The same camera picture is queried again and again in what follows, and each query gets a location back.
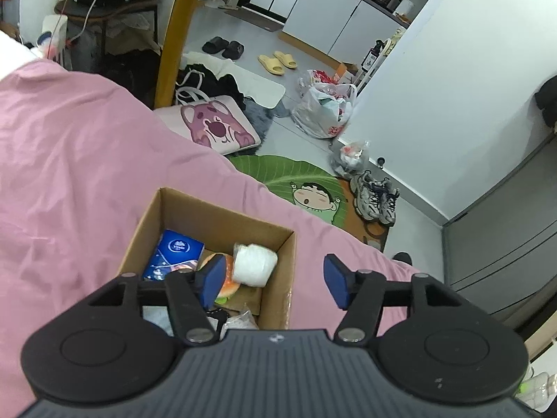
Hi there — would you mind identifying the black hanging cloth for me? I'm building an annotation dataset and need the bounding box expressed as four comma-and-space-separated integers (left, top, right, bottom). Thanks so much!
534, 76, 557, 130

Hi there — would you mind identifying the grey wardrobe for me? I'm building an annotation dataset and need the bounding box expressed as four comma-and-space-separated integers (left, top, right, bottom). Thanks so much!
441, 130, 557, 329

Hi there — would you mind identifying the burger plush toy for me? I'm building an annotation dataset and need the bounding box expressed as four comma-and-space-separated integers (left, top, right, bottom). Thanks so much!
198, 253, 243, 304

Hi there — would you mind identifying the black and white tote bag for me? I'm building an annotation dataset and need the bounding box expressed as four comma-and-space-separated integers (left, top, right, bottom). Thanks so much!
176, 64, 247, 106

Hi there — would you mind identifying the pink bed sheet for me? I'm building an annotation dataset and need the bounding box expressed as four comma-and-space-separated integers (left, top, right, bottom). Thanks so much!
0, 59, 425, 418

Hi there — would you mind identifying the white pillow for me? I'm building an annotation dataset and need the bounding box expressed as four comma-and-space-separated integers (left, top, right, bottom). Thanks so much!
0, 30, 41, 67

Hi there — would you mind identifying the white cable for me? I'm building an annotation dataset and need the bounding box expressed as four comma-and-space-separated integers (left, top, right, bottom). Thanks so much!
64, 0, 103, 46

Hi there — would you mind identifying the white kitchen cabinet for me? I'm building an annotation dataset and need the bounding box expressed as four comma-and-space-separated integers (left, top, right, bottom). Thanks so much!
241, 0, 410, 67

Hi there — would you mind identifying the clear plastic bag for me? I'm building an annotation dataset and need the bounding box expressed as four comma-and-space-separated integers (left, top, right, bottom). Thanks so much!
329, 140, 371, 179

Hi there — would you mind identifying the grey sneaker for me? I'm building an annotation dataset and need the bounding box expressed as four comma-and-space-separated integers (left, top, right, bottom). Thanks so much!
375, 178, 401, 227
352, 171, 386, 222

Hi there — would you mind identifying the dark spray bottle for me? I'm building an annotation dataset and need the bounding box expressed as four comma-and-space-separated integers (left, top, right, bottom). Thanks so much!
361, 39, 384, 73

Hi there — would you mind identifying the green leaf cartoon mat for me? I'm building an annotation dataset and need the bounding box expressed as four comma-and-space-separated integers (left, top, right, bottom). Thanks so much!
228, 155, 389, 251

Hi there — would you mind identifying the grey fluffy rug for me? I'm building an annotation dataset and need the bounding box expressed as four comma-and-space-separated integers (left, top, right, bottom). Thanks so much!
243, 96, 290, 141

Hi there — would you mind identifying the small cardboard box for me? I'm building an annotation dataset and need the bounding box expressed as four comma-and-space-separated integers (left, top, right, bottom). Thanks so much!
334, 62, 360, 84

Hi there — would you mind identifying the yellow slipper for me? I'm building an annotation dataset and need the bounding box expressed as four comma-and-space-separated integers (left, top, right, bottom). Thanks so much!
258, 54, 286, 76
273, 51, 298, 70

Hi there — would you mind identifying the yellow table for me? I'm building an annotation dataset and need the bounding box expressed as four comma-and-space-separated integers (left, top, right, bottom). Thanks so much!
154, 0, 291, 110

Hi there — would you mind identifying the pink bear tote bag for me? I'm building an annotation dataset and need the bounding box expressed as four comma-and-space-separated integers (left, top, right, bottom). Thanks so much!
154, 95, 262, 156

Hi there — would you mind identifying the white floor mat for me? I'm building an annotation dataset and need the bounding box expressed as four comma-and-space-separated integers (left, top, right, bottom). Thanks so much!
183, 51, 286, 109

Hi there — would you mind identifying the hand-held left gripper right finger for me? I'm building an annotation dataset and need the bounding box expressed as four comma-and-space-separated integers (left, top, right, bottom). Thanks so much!
323, 254, 475, 346

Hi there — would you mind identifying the white appliance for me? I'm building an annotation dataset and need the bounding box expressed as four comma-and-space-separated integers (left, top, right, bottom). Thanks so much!
37, 15, 69, 60

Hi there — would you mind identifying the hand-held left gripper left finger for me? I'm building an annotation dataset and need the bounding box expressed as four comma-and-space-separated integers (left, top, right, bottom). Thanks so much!
87, 254, 228, 346

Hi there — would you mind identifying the white towel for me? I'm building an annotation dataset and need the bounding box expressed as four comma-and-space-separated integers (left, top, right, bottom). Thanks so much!
230, 243, 279, 288

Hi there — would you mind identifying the dark wooden stool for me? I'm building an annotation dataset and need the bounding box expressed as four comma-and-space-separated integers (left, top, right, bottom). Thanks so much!
54, 0, 158, 55

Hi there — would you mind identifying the white red plastic bag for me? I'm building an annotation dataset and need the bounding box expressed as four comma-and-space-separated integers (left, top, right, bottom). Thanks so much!
292, 70, 358, 140

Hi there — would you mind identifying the black slipper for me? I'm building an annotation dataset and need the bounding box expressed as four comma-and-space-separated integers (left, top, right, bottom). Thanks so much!
221, 40, 245, 61
202, 37, 230, 55

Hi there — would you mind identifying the clear plastic bottle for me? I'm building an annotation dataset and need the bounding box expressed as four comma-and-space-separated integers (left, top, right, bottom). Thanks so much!
516, 371, 557, 415

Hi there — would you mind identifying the blue tissue pack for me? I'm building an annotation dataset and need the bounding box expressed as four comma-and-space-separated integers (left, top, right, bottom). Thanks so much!
142, 229, 205, 282

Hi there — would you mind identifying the dark floor mat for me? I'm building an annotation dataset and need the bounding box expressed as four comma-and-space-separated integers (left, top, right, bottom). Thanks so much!
223, 3, 289, 34

